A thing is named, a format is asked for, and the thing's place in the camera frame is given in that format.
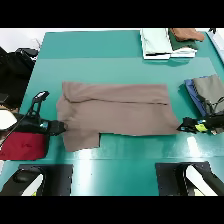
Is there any dark green garment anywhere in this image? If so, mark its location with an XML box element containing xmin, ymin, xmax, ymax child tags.
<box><xmin>168</xmin><ymin>28</ymin><xmax>199</xmax><ymax>52</ymax></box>

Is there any brown shirt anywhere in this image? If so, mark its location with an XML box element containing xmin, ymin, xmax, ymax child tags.
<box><xmin>55</xmin><ymin>80</ymin><xmax>181</xmax><ymax>153</ymax></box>

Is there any orange-brown garment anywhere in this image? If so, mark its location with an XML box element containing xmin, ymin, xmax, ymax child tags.
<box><xmin>171</xmin><ymin>28</ymin><xmax>206</xmax><ymax>43</ymax></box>

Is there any blue garment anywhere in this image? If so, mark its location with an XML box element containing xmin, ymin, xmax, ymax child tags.
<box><xmin>184</xmin><ymin>77</ymin><xmax>209</xmax><ymax>118</ymax></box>

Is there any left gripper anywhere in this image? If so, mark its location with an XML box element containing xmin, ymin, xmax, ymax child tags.
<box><xmin>46</xmin><ymin>120</ymin><xmax>68</xmax><ymax>136</ymax></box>

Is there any grey garment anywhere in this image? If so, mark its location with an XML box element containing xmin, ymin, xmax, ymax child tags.
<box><xmin>192</xmin><ymin>74</ymin><xmax>224</xmax><ymax>116</ymax></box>

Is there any pale green garment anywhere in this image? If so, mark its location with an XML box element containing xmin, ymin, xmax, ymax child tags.
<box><xmin>139</xmin><ymin>28</ymin><xmax>174</xmax><ymax>56</ymax></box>

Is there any white garment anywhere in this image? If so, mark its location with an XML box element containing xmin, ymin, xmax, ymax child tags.
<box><xmin>142</xmin><ymin>39</ymin><xmax>197</xmax><ymax>61</ymax></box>

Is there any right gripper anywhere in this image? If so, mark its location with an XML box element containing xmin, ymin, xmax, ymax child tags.
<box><xmin>176</xmin><ymin>116</ymin><xmax>207</xmax><ymax>135</ymax></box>

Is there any red garment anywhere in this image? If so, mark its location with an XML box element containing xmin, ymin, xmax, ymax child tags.
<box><xmin>0</xmin><ymin>131</ymin><xmax>50</xmax><ymax>162</ymax></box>

